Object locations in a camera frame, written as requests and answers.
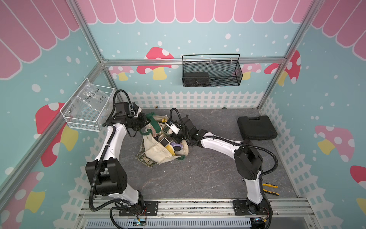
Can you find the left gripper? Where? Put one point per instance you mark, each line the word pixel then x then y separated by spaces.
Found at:
pixel 143 120

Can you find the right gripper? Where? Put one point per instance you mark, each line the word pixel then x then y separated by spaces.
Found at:
pixel 174 137

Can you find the cream canvas tote bag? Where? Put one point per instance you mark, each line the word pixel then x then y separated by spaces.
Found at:
pixel 158 145

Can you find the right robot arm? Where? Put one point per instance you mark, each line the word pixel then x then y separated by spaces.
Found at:
pixel 248 160

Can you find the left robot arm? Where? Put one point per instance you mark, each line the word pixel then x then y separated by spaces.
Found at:
pixel 108 179

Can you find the purple pencil sharpener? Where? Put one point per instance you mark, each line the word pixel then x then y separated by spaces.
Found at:
pixel 177 148

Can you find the yellow pencil sharpener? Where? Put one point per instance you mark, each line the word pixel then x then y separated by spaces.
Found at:
pixel 170 149

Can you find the black box in basket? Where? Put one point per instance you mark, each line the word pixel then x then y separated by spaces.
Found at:
pixel 196 79

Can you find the black plastic tool case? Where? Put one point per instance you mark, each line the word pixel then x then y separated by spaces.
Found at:
pixel 256 128

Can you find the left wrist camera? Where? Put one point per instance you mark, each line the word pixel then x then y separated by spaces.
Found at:
pixel 135 110

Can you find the clear wall bin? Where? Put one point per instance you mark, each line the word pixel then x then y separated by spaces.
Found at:
pixel 89 107

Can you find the black wire mesh basket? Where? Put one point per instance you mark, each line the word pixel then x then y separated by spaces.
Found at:
pixel 223 69

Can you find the yellow handled pliers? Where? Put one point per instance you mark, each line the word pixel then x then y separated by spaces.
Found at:
pixel 267 188

